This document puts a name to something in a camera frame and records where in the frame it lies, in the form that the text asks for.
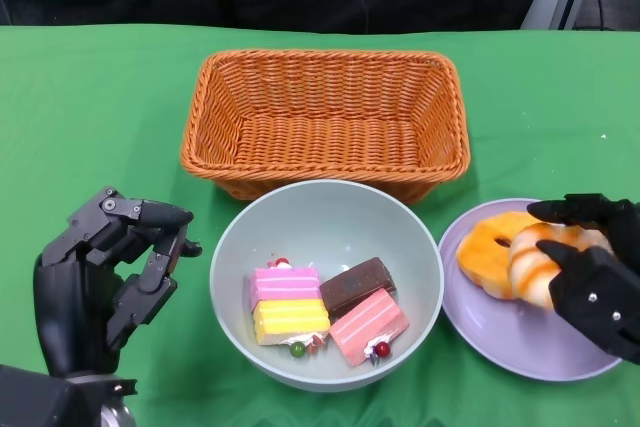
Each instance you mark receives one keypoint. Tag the lavender plate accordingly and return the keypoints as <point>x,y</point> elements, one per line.
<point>500,342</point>

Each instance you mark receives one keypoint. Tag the salmon red layered cake slice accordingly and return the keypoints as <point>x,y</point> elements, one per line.
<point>367,322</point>

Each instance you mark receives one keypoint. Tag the orange wicker basket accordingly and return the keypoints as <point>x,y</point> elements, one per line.
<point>320,147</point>

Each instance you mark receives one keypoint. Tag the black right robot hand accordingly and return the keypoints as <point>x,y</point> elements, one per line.
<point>600,212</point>

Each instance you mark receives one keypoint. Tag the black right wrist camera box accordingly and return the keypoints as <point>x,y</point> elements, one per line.
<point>600,317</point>

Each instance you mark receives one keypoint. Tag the green tablecloth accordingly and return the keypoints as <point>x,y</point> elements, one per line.
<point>100,97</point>

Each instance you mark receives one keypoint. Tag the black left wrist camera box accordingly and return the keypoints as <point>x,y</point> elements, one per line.
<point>35,397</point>

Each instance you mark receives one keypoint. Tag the pink layered cake slice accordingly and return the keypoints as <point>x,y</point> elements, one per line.
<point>285,284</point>

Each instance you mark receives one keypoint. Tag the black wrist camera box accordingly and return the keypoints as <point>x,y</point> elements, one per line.
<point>35,397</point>
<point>600,317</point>

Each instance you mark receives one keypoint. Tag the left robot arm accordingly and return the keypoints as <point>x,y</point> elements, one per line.
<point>115,412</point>

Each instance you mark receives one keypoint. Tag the chocolate cake slice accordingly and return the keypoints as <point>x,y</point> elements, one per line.
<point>355,282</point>

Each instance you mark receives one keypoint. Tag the grey green bowl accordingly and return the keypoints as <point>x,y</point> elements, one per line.
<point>300,217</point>

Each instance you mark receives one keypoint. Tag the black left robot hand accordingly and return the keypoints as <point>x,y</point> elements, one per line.
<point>65,302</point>

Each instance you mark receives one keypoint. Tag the yellow layered cake slice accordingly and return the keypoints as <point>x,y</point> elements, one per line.
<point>290,319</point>

